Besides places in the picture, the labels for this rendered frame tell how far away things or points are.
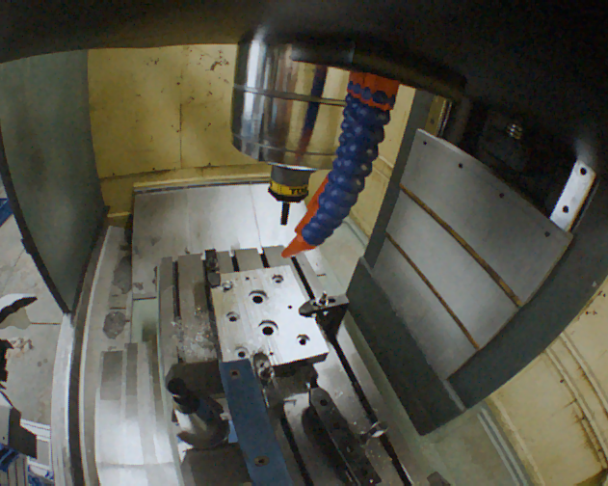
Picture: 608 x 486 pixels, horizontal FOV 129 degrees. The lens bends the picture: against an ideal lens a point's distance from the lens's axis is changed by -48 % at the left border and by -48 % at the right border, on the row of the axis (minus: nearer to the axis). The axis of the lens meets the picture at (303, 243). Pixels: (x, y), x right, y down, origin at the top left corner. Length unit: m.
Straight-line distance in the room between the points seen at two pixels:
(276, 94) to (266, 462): 0.35
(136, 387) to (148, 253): 0.64
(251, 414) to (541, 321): 0.57
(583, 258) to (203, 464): 0.66
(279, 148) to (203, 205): 1.15
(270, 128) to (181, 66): 1.07
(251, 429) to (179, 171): 1.28
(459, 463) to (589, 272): 0.84
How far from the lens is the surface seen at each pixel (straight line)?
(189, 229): 1.34
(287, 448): 0.64
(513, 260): 0.61
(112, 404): 0.94
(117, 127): 1.40
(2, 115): 0.82
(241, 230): 1.33
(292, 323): 0.67
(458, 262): 0.70
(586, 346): 1.04
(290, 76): 0.25
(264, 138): 0.27
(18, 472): 1.12
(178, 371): 0.35
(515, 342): 0.71
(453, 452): 1.19
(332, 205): 0.16
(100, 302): 1.25
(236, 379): 0.33
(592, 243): 0.60
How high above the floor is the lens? 1.53
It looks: 38 degrees down
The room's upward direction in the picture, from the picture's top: 11 degrees clockwise
